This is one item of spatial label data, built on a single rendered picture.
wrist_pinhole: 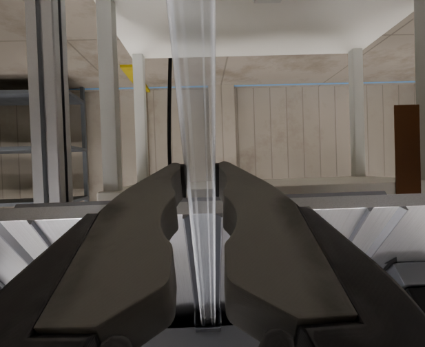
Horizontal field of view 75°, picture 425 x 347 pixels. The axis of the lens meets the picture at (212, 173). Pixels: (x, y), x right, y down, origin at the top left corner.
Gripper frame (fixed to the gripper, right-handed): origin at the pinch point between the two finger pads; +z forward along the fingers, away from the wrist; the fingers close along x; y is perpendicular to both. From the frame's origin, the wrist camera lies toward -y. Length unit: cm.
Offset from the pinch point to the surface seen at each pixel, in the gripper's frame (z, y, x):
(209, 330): 4.4, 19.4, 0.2
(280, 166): 287, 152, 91
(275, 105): 321, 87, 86
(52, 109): 29.3, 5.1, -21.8
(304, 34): 69, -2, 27
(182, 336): 4.1, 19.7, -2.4
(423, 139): 41, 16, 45
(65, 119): 31.1, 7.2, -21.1
